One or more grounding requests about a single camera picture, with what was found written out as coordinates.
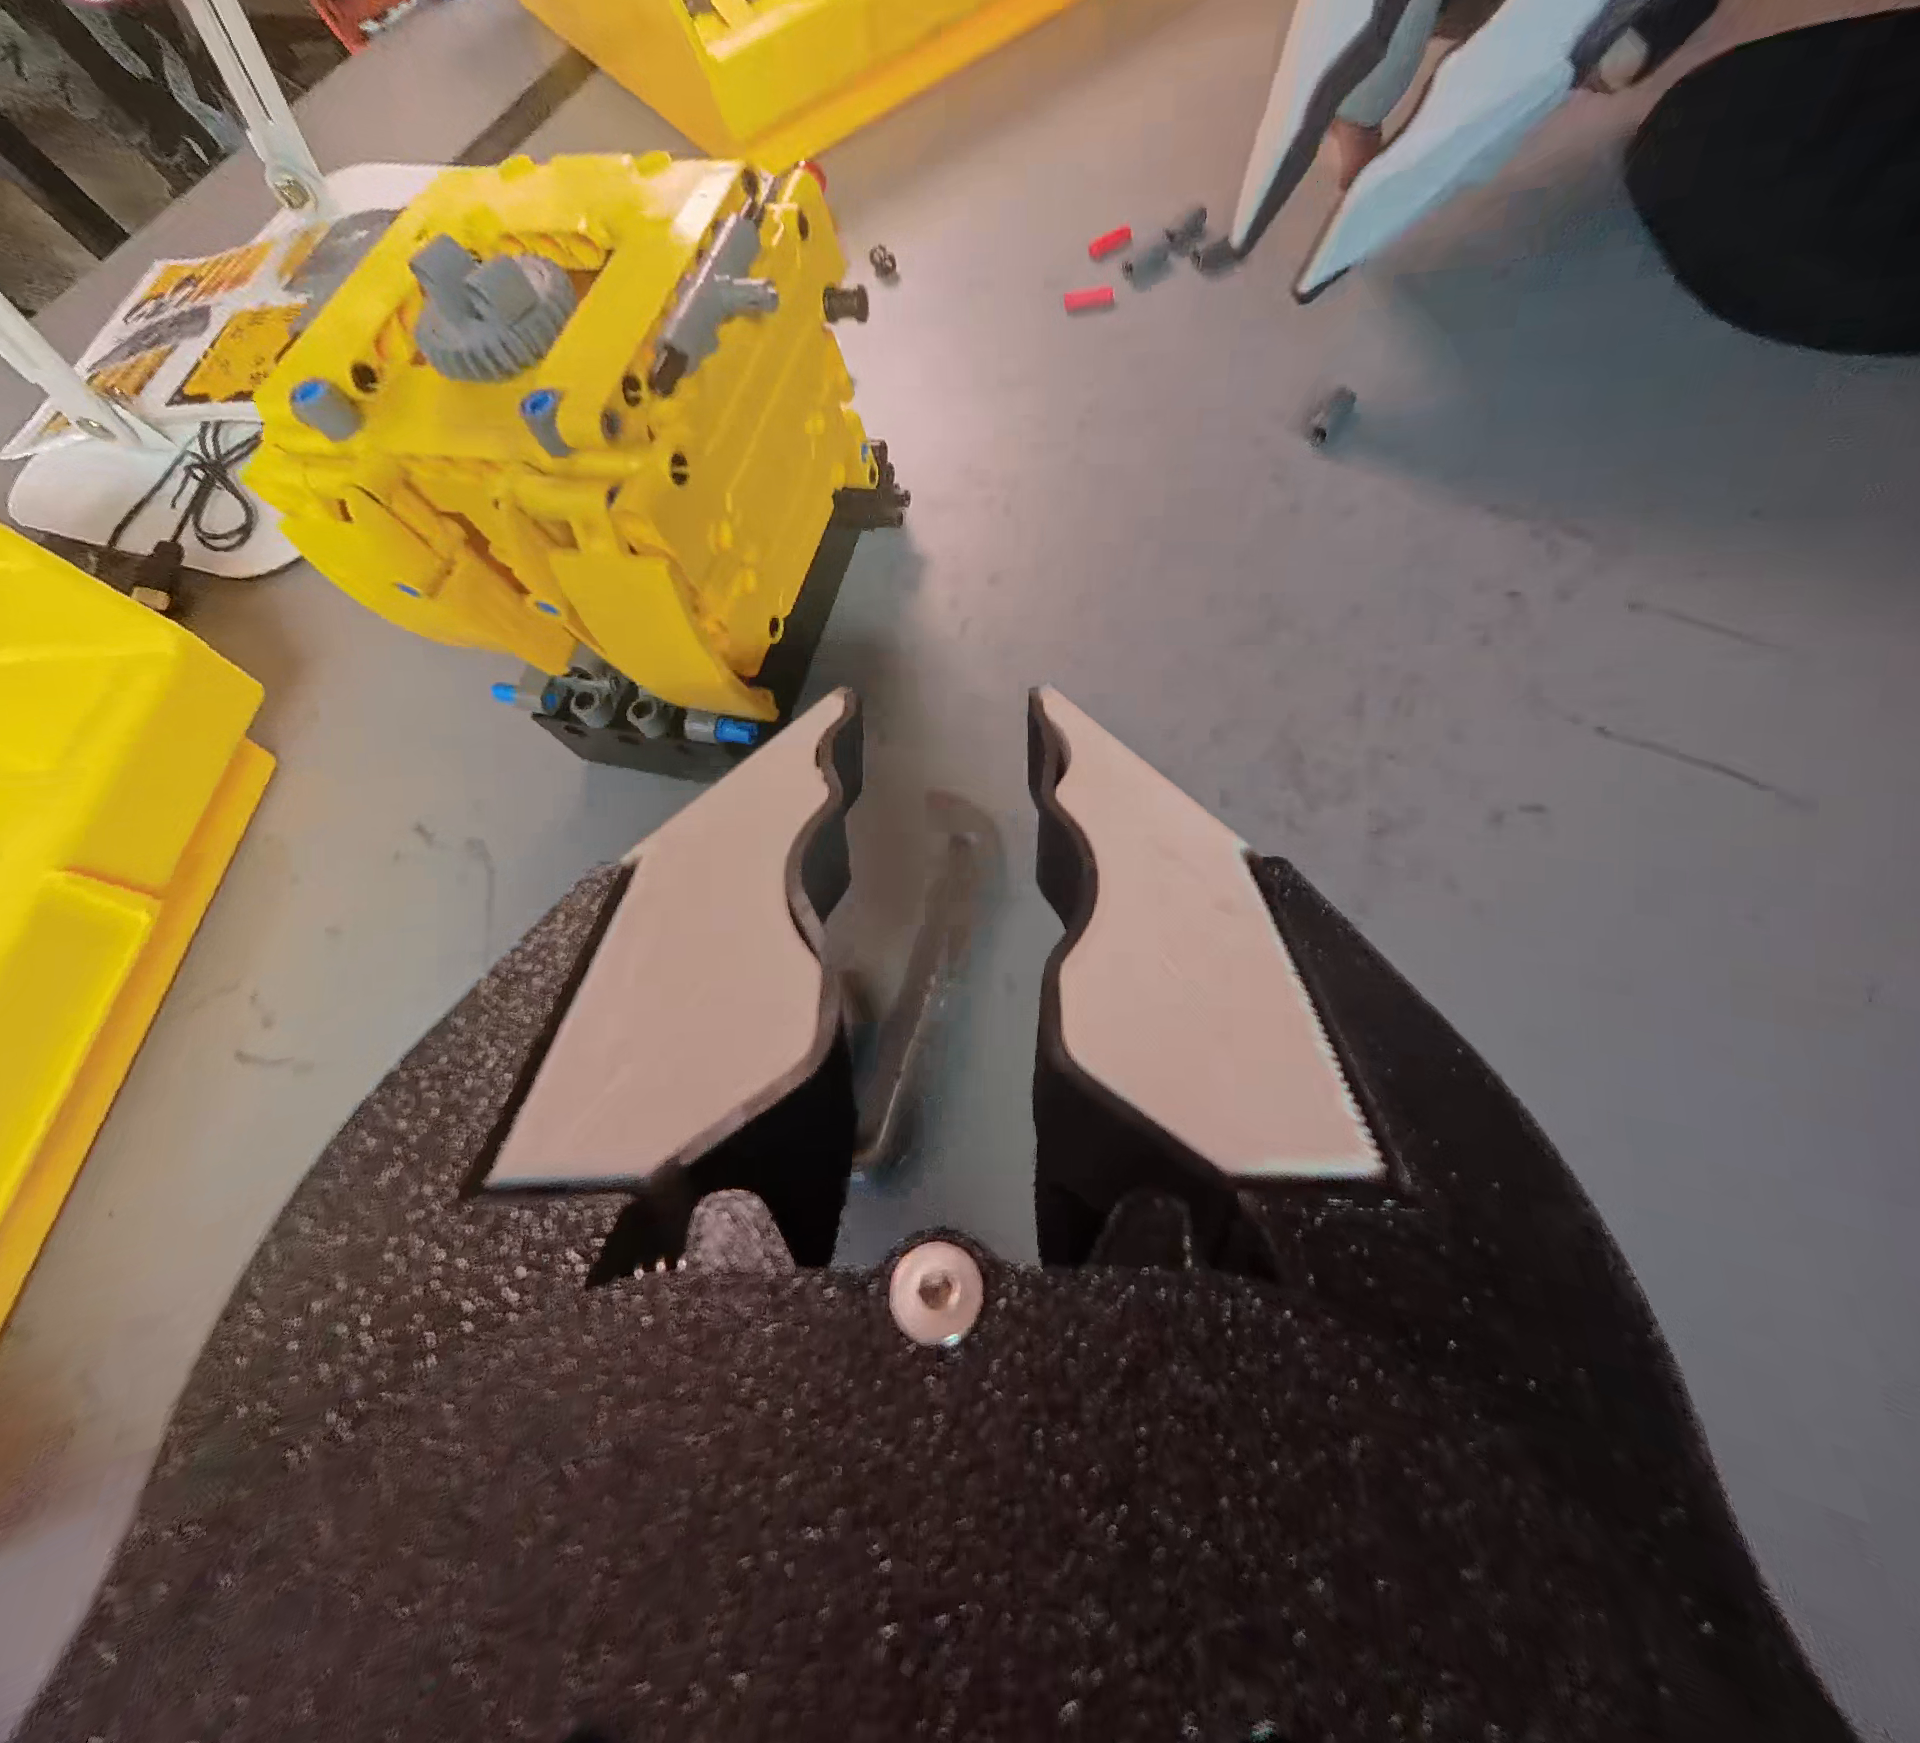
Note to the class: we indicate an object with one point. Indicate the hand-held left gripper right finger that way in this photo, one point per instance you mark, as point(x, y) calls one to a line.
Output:
point(1200, 1008)

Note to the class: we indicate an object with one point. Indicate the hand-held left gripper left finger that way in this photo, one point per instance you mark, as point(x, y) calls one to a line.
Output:
point(690, 993)

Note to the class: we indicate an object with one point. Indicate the red lego axle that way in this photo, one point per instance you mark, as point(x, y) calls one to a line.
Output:
point(1090, 302)
point(1111, 242)

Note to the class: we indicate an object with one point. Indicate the yellow lego vehicle model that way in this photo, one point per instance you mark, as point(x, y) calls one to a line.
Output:
point(600, 468)

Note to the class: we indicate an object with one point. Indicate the black lego pin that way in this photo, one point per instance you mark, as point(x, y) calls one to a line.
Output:
point(886, 262)

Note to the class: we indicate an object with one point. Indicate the white and wooden book stand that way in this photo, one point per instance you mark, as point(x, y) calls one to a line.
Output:
point(60, 498)

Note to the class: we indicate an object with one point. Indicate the yellow sticker sheet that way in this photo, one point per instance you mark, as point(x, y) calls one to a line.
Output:
point(211, 331)

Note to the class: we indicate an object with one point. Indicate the red crate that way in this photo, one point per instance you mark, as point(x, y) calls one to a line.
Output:
point(360, 15)

